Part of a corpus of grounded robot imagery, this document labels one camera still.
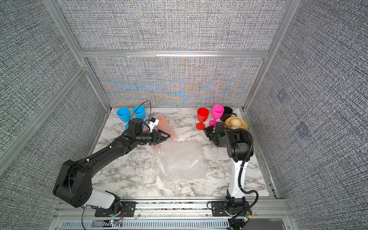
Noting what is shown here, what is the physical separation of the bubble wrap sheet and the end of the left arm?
0.07 meters

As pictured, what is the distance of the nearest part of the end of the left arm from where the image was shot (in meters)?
0.67

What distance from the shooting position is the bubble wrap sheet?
83cm
